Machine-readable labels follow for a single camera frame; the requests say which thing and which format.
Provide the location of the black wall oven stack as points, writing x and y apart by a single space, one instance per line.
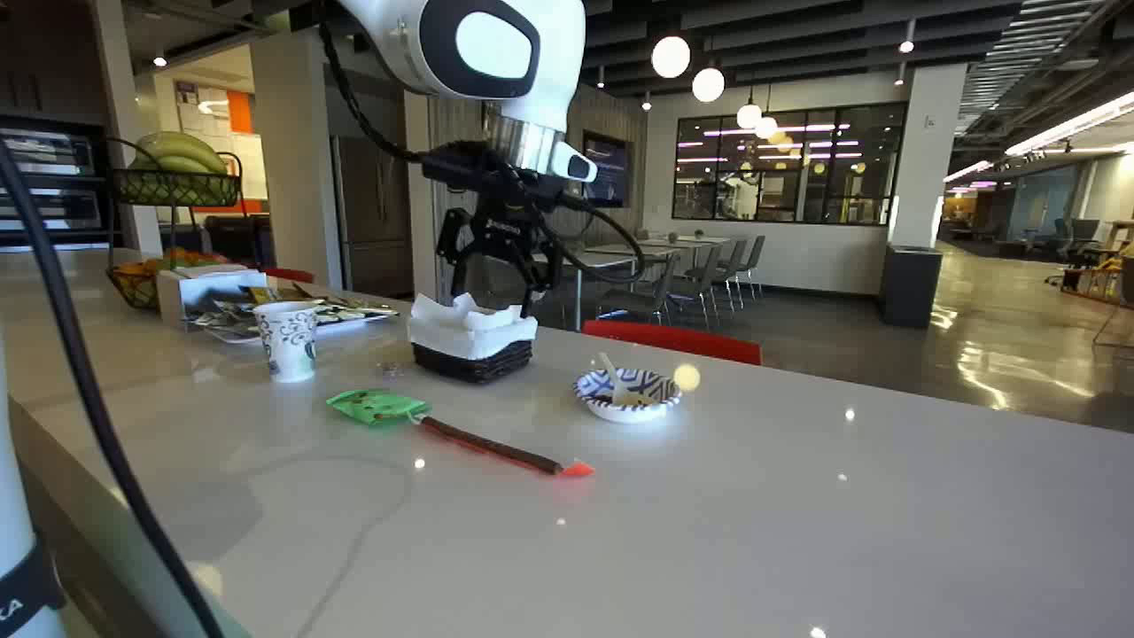
49 182

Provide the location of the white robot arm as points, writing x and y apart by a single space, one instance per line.
401 48

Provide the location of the small pale yellow ball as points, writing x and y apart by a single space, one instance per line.
686 376

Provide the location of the red bench seat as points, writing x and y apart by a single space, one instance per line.
686 340

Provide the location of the wall mounted tv screen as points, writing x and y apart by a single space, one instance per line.
608 171

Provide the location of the flat tray with items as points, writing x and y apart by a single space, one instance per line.
357 314

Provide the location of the small round pendant lamp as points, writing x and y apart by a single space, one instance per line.
748 115

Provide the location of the black framed glass window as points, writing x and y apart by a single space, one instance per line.
793 163

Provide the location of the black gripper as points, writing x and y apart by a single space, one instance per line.
504 217

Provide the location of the grey chair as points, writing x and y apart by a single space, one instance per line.
741 269

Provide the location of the green snack packet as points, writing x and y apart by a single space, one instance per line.
377 409

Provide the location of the medium round pendant lamp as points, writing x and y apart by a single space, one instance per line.
705 82

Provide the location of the patterned white paper cup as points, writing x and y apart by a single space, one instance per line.
288 340

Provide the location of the green fruit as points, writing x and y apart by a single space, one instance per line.
177 150

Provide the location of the large round pendant lamp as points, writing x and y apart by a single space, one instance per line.
670 54

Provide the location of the black basket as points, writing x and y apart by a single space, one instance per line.
474 364

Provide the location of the brown meat stick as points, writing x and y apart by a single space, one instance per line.
496 447

